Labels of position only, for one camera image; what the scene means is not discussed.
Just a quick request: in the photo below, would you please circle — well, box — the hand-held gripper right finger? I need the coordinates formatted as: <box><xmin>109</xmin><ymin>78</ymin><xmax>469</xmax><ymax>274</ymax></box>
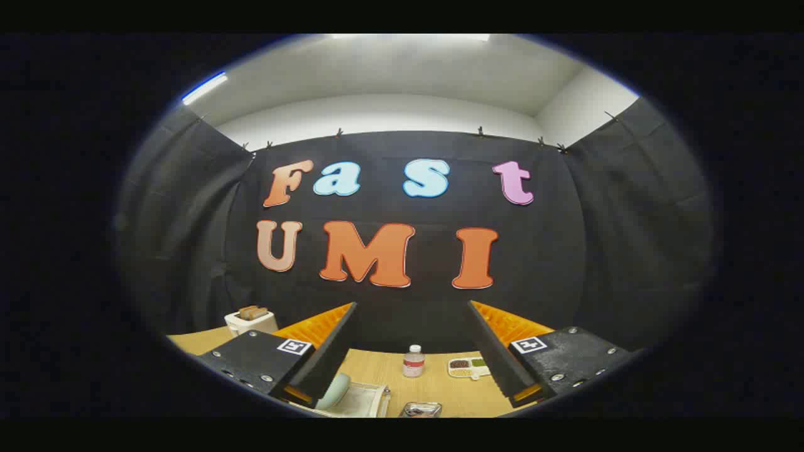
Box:
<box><xmin>467</xmin><ymin>300</ymin><xmax>633</xmax><ymax>409</ymax></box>

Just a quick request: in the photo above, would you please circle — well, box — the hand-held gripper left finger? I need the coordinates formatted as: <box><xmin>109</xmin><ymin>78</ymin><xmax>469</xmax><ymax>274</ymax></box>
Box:
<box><xmin>198</xmin><ymin>302</ymin><xmax>360</xmax><ymax>407</ymax></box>

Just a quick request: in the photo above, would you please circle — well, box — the light green plate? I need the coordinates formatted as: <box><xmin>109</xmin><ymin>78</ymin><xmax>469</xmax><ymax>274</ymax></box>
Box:
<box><xmin>314</xmin><ymin>373</ymin><xmax>352</xmax><ymax>412</ymax></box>

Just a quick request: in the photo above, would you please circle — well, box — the white wire dish rack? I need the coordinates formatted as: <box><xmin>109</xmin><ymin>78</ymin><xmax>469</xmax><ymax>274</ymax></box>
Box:
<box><xmin>295</xmin><ymin>382</ymin><xmax>391</xmax><ymax>418</ymax></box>

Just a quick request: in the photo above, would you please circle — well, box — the white divided dish with beans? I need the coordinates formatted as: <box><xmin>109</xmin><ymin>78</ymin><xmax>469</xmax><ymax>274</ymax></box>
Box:
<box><xmin>447</xmin><ymin>357</ymin><xmax>492</xmax><ymax>380</ymax></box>

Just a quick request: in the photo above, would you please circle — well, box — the white toaster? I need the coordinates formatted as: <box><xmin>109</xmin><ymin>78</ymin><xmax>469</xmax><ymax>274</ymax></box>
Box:
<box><xmin>224</xmin><ymin>308</ymin><xmax>279</xmax><ymax>338</ymax></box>

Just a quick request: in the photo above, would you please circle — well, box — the clear bottle with red label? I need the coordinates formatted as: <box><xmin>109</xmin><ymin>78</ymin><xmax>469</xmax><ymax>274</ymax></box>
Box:
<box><xmin>403</xmin><ymin>344</ymin><xmax>426</xmax><ymax>378</ymax></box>

